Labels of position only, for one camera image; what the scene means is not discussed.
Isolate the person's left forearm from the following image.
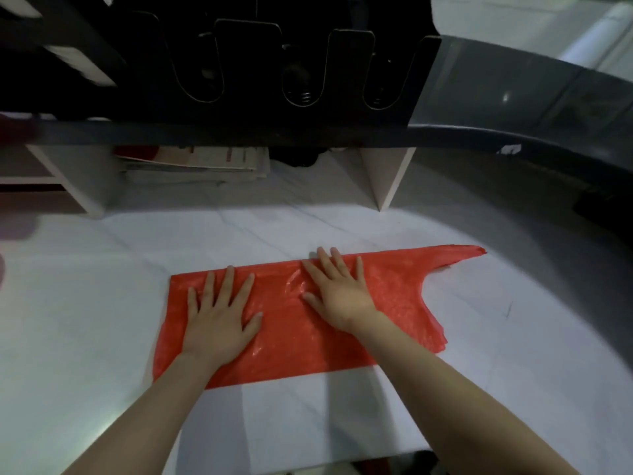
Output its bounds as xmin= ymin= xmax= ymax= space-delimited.
xmin=61 ymin=351 xmax=219 ymax=475

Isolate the stack of papers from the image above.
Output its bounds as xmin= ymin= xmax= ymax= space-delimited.
xmin=115 ymin=145 xmax=272 ymax=184

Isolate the red plastic bag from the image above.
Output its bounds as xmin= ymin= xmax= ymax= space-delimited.
xmin=152 ymin=245 xmax=487 ymax=390

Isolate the white shelf support panel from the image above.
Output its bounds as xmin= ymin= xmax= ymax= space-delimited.
xmin=358 ymin=146 xmax=417 ymax=212
xmin=0 ymin=143 xmax=121 ymax=219

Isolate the person's right hand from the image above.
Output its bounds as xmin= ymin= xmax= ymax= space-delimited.
xmin=301 ymin=246 xmax=384 ymax=335

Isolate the grey curved counter shelf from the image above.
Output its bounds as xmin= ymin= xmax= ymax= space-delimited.
xmin=0 ymin=34 xmax=633 ymax=238

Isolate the person's right forearm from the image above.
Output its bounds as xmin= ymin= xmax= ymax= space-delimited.
xmin=346 ymin=311 xmax=580 ymax=475

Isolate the person's left hand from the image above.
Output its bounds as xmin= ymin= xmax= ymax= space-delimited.
xmin=182 ymin=266 xmax=263 ymax=363

